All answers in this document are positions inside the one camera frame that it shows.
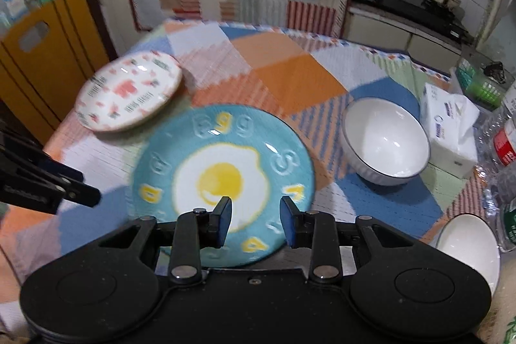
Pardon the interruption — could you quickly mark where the black gas stove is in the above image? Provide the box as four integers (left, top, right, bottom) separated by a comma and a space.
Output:
352, 0, 473, 45

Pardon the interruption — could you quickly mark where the white ribbed bowl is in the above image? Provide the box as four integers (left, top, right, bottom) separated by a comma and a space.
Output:
341, 97, 432, 187
435, 214, 501, 298

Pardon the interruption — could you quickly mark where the white tissue pack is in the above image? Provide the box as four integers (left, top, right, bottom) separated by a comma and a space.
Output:
419, 83, 480, 179

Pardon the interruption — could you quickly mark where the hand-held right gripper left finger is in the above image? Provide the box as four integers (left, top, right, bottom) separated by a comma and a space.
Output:
99, 196, 233, 285

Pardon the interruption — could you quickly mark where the green plastic basket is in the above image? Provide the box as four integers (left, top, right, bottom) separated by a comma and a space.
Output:
455, 58, 507, 111

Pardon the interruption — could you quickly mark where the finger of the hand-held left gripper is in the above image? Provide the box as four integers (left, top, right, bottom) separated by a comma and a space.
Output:
0, 130, 84, 185
0, 166, 102, 216

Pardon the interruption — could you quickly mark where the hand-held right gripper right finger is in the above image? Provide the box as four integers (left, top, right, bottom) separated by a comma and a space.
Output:
280, 196, 388, 283

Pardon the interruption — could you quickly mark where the blue fried egg plate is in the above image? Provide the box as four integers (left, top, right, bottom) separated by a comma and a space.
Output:
130, 105, 317, 268

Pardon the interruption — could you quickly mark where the patchwork tablecloth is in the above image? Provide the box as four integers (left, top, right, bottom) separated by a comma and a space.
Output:
0, 19, 501, 306

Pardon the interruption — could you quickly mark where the wooden chair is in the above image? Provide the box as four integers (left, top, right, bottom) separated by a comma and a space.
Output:
0, 0, 117, 146

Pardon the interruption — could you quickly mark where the red label water bottle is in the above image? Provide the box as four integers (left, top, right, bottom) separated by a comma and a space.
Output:
478, 86, 516, 168

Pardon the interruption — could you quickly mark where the white strawberry print plate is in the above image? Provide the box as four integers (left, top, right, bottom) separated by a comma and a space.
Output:
74, 51, 184, 133

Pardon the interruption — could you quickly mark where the green label water bottle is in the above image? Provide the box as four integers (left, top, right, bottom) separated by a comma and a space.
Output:
484, 167, 516, 253

